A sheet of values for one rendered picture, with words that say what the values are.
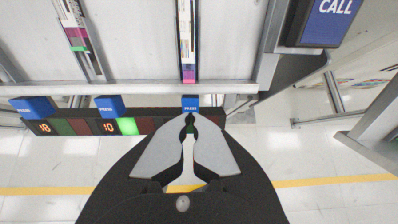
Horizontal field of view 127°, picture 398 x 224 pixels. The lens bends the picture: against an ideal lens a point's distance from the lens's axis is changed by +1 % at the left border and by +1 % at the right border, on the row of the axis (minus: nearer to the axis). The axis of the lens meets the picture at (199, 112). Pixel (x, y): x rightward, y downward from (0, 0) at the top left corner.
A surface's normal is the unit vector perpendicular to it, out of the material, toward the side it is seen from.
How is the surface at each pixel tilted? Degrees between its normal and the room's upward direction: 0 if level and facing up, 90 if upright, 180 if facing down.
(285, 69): 90
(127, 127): 43
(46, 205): 0
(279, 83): 90
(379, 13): 90
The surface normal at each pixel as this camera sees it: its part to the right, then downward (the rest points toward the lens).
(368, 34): 0.03, 0.97
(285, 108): 0.04, -0.23
